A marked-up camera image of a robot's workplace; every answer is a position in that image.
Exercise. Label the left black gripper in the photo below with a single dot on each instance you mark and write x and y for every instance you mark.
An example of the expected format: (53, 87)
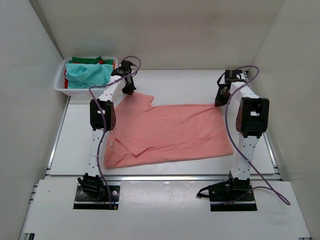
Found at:
(128, 87)

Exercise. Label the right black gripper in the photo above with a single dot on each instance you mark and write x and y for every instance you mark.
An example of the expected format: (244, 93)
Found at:
(221, 97)

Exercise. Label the pink t shirt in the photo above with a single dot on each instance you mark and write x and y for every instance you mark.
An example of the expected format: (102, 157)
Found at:
(145, 134)

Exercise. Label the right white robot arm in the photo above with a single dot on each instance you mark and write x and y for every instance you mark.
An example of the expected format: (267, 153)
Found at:
(251, 123)

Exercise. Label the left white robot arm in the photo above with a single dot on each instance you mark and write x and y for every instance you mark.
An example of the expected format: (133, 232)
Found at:
(103, 121)

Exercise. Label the teal t shirt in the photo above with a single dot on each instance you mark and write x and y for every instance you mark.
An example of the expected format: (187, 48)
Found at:
(83, 76)

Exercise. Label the green t shirt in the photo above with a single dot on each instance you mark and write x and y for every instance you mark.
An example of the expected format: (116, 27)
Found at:
(83, 60)

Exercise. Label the white plastic basket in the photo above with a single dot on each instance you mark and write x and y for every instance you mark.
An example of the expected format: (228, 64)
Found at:
(59, 83)

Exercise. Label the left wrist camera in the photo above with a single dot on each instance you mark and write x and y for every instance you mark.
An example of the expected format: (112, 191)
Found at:
(126, 66)

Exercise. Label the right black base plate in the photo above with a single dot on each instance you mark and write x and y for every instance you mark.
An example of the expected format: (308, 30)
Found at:
(223, 200)

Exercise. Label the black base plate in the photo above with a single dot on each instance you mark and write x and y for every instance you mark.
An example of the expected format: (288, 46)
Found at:
(223, 200)
(84, 200)

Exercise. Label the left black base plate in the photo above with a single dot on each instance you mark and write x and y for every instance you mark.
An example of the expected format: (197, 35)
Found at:
(84, 200)

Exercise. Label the aluminium rail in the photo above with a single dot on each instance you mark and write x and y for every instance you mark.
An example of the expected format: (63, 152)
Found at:
(72, 153)

